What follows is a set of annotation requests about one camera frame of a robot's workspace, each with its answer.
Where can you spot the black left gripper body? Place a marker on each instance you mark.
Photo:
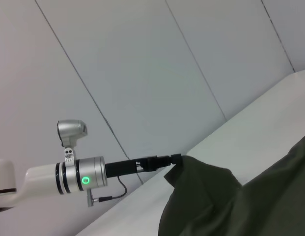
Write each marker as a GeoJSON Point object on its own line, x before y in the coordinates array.
{"type": "Point", "coordinates": [127, 167]}

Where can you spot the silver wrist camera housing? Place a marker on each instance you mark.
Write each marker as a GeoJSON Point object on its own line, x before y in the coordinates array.
{"type": "Point", "coordinates": [72, 131]}

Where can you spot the dark green shirt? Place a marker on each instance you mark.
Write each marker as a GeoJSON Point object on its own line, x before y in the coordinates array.
{"type": "Point", "coordinates": [240, 209]}

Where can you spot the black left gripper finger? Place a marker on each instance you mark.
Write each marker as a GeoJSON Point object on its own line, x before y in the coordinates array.
{"type": "Point", "coordinates": [176, 159]}

